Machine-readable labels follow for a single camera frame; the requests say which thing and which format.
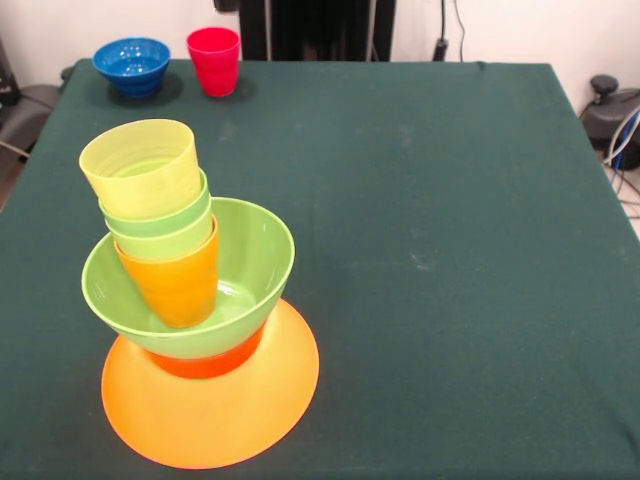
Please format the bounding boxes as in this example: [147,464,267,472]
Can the blue bowl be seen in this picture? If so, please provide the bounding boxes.
[92,37,172,100]

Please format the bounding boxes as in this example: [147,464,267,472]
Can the yellow cup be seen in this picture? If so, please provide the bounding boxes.
[78,118,201,221]

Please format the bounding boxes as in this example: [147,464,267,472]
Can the green cup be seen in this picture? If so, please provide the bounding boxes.
[97,169,211,240]

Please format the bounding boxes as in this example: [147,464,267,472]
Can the lime cup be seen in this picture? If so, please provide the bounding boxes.
[105,209,215,262]

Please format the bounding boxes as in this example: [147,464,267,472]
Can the green bowl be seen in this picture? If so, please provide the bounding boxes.
[80,197,296,361]

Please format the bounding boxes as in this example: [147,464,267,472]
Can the orange cup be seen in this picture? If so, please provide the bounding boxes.
[113,217,221,330]

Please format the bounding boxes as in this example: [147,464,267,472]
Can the red-orange bowl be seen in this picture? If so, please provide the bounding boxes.
[143,329,266,380]

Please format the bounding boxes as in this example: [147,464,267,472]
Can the large orange bowl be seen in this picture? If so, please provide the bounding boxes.
[101,298,321,471]

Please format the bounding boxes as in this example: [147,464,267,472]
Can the pink cup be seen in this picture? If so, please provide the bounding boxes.
[186,26,242,98]

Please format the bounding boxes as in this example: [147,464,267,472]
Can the black equipment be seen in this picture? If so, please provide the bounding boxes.
[0,38,21,106]

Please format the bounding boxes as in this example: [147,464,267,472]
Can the dark green tablecloth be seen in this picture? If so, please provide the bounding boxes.
[0,57,640,480]

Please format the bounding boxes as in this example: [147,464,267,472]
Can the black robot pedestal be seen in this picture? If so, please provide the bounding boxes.
[238,0,396,62]

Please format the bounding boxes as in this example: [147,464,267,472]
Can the black cable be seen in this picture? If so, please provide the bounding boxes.
[451,0,467,45]
[431,0,450,63]

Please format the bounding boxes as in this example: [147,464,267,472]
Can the tangled floor cables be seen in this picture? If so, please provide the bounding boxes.
[602,107,640,219]

